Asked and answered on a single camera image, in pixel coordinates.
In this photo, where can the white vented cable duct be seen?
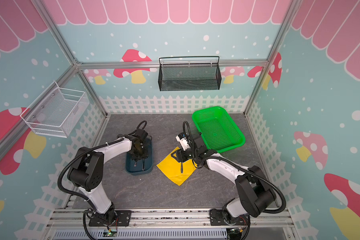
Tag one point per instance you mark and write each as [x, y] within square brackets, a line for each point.
[160, 234]

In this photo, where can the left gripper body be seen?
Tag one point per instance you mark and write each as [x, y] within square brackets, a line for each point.
[140, 153]

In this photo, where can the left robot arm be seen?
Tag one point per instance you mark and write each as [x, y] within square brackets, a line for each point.
[83, 175]

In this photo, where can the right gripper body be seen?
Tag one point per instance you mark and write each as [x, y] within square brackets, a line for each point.
[184, 154]

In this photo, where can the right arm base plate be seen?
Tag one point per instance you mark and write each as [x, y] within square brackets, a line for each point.
[220, 217]

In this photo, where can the yellow paper napkin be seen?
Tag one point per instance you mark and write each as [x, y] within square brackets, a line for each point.
[177, 172]

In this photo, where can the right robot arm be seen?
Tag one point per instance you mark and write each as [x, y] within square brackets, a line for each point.
[256, 193]

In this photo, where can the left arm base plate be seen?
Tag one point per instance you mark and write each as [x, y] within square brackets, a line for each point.
[120, 218]

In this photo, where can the white wire mesh basket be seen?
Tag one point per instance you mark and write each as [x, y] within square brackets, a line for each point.
[56, 111]

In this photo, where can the dark teal plastic tray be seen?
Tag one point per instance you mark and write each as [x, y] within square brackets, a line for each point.
[143, 166]

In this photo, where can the black wire mesh basket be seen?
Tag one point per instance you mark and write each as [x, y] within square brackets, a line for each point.
[194, 73]

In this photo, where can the green plastic basket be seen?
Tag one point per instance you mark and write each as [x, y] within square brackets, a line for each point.
[218, 129]

